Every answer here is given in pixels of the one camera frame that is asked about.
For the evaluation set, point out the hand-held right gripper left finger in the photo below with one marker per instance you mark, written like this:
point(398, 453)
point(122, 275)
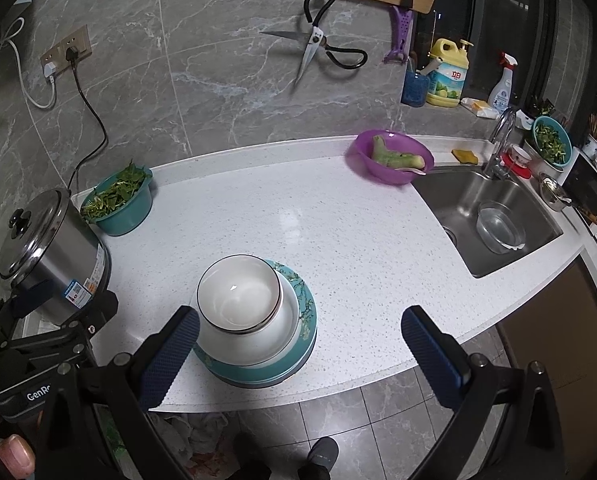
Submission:
point(171, 355)

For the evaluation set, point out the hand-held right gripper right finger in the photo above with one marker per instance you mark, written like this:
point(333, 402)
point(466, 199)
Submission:
point(433, 355)

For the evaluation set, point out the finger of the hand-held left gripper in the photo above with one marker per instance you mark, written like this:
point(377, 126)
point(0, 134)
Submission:
point(98, 312)
point(31, 300)

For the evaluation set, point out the large white bowl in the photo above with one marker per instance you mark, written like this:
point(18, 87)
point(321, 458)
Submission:
point(248, 351)

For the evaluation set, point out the small dark rimmed bowl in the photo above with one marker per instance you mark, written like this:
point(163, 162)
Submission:
point(238, 300)

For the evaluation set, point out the large teal floral plate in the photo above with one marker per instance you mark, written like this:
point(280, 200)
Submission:
point(258, 375)

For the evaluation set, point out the person's left hand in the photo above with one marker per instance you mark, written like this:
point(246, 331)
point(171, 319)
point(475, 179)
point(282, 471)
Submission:
point(13, 457)

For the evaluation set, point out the stainless steel cooker pot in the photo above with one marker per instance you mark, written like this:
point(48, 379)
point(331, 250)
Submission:
point(53, 260)

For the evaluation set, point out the white floor cloth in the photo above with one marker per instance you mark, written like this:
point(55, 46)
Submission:
point(188, 432)

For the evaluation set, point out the teal colander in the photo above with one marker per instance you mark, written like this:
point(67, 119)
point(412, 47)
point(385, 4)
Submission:
point(126, 217)

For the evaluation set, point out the leafy greens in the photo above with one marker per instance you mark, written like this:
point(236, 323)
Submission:
point(111, 195)
point(551, 142)

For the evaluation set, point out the brown cabinet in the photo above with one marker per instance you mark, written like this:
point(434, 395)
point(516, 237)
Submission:
point(553, 320)

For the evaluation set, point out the clear glass bowl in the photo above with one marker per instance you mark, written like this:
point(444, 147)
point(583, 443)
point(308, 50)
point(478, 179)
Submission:
point(498, 227)

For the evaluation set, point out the stainless steel sink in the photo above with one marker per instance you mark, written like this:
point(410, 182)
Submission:
point(453, 210)

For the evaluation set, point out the dark slipper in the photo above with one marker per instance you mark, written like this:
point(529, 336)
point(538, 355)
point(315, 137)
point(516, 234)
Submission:
point(318, 457)

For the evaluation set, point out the white spoon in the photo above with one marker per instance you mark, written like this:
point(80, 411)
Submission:
point(416, 171)

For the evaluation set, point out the purple plastic basin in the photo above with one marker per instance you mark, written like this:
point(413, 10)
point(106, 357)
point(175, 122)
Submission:
point(373, 173)

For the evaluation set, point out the short green gourd piece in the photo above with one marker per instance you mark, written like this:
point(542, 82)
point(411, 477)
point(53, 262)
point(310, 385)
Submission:
point(406, 161)

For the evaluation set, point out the chrome faucet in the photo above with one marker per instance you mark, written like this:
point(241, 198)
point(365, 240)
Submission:
point(493, 165)

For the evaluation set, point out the steel saucepan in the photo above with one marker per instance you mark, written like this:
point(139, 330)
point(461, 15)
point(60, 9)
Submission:
point(553, 195)

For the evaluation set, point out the yellow sponge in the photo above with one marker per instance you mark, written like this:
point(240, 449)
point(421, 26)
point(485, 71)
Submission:
point(464, 156)

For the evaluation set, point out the red round mat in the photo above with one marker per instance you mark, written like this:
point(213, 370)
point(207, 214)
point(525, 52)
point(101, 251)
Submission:
point(521, 172)

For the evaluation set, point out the long green gourd piece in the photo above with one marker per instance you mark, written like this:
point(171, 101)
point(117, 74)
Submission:
point(380, 149)

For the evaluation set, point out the small printed ceramic cup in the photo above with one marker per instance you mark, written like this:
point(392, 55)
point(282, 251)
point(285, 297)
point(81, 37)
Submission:
point(518, 155)

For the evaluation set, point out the steel basin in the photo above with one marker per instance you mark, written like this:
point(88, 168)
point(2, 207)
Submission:
point(531, 155)

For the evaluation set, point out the white microwave oven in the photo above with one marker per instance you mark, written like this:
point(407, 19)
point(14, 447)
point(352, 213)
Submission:
point(591, 195)

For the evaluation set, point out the teal basket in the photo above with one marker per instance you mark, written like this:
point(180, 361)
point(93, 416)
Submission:
point(567, 152)

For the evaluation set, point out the white sponge packet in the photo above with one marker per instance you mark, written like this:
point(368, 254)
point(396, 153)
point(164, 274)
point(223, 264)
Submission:
point(478, 107)

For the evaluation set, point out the ceramic chopstick holder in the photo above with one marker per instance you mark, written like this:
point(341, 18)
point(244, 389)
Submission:
point(591, 151)

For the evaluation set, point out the blue plastic cup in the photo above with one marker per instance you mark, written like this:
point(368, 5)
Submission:
point(414, 91)

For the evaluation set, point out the white spray bottle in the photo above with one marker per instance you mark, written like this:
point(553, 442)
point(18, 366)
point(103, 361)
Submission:
point(501, 95)

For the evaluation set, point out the yellow detergent bottle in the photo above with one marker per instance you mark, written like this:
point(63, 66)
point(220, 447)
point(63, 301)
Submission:
point(446, 85)

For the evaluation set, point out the purple peeler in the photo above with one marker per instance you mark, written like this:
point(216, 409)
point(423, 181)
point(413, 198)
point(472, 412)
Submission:
point(402, 25)

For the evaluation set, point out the wall power socket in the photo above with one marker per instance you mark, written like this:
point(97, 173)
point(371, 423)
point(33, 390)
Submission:
point(83, 37)

